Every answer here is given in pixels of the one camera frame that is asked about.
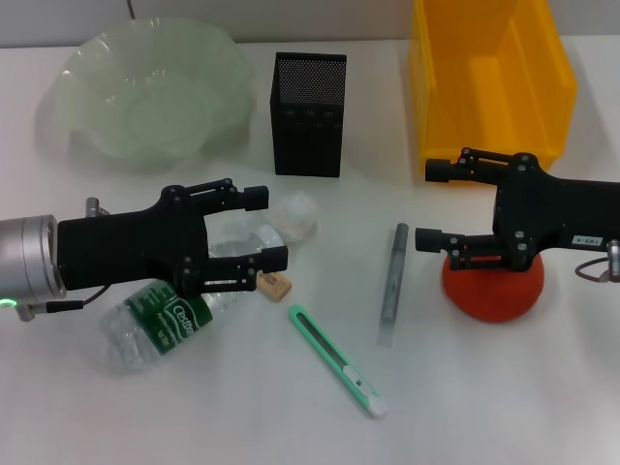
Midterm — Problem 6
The tan eraser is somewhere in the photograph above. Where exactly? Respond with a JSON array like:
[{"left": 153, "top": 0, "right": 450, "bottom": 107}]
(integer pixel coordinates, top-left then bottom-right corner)
[{"left": 255, "top": 271, "right": 295, "bottom": 303}]

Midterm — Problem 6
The black mesh pen holder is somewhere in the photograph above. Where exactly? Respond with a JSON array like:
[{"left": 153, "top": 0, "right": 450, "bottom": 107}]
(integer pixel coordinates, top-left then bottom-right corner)
[{"left": 269, "top": 51, "right": 348, "bottom": 178}]

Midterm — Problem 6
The grey marker pen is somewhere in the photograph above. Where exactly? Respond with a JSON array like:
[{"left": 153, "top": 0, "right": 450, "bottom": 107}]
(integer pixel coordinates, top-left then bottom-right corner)
[{"left": 376, "top": 222, "right": 411, "bottom": 349}]

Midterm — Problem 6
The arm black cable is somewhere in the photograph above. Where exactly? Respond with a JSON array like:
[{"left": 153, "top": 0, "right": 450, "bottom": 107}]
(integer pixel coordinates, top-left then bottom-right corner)
[
  {"left": 16, "top": 197, "right": 111, "bottom": 322},
  {"left": 574, "top": 238, "right": 620, "bottom": 284}
]

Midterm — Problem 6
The clear green-label water bottle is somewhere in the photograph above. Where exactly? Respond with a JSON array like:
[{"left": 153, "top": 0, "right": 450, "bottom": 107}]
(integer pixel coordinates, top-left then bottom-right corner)
[{"left": 99, "top": 224, "right": 288, "bottom": 375}]

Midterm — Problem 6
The mint green utility knife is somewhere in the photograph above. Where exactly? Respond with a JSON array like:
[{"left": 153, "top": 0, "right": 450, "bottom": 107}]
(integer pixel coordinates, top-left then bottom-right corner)
[{"left": 288, "top": 303, "right": 388, "bottom": 419}]

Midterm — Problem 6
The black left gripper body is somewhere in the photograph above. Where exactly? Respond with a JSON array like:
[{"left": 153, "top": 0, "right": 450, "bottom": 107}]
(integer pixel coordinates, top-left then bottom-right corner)
[{"left": 56, "top": 186, "right": 210, "bottom": 296}]

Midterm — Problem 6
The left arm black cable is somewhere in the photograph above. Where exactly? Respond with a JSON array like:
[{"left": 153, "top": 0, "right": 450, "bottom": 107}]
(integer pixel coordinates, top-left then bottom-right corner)
[{"left": 16, "top": 197, "right": 111, "bottom": 322}]

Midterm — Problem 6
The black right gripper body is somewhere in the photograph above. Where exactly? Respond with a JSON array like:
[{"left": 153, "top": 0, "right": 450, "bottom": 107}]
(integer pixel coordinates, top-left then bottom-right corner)
[{"left": 491, "top": 153, "right": 620, "bottom": 272}]

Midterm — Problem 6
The white paper ball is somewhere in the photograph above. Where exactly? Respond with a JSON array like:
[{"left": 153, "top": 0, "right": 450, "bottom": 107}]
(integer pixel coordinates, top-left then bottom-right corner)
[{"left": 267, "top": 191, "right": 320, "bottom": 243}]

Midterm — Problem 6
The pale green glass fruit plate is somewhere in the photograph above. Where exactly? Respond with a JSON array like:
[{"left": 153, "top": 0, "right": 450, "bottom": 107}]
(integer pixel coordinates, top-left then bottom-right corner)
[{"left": 36, "top": 17, "right": 258, "bottom": 173}]

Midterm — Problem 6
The yellow plastic bin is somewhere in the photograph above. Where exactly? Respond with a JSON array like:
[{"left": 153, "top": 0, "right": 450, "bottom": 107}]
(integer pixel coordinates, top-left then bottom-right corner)
[{"left": 406, "top": 0, "right": 578, "bottom": 186}]

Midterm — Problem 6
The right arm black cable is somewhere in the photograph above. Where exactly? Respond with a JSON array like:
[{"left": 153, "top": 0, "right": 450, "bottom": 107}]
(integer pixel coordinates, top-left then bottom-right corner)
[{"left": 574, "top": 238, "right": 620, "bottom": 284}]

